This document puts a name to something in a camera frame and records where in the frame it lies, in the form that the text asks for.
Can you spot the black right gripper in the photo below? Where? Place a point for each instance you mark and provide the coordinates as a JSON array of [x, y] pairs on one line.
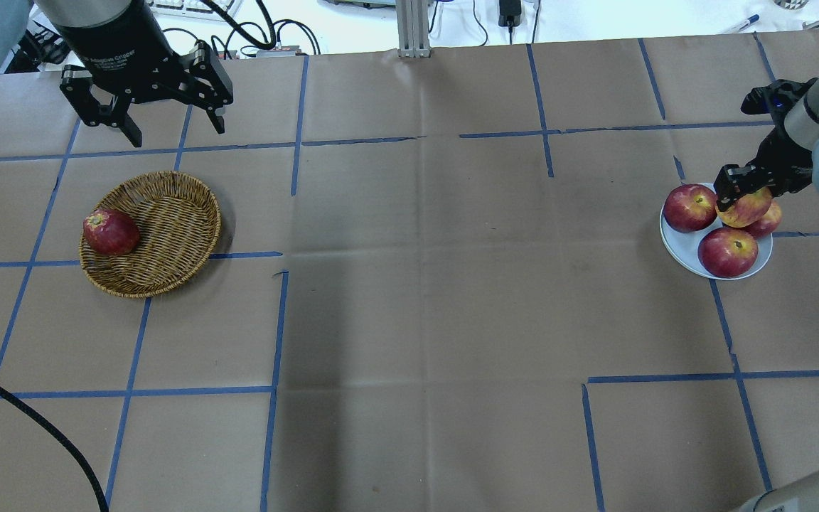
[[778, 155]]

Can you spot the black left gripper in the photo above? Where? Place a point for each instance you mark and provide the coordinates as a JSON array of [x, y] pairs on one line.
[[116, 44]]

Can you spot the red yellow apple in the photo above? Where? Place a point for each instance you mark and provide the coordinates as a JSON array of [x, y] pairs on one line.
[[746, 210]]

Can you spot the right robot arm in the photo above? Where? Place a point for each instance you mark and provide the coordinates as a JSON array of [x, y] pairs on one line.
[[803, 126]]

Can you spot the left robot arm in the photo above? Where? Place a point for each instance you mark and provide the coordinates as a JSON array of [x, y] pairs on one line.
[[14, 18]]

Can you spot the woven wicker basket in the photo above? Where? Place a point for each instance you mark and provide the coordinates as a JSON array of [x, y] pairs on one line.
[[180, 222]]

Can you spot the dark red apple on plate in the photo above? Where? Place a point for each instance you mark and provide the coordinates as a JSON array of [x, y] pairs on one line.
[[727, 252]]

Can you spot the red apple in basket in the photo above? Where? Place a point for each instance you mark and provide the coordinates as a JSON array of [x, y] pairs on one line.
[[111, 232]]

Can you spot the light blue plate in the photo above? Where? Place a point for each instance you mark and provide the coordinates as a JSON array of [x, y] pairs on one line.
[[683, 247]]

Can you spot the white keyboard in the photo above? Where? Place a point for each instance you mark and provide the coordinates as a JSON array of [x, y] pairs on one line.
[[194, 9]]

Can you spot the black power adapter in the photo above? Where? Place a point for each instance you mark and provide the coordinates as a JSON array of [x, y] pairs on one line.
[[509, 13]]

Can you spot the aluminium frame post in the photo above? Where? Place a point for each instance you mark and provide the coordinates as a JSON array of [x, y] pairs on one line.
[[412, 28]]

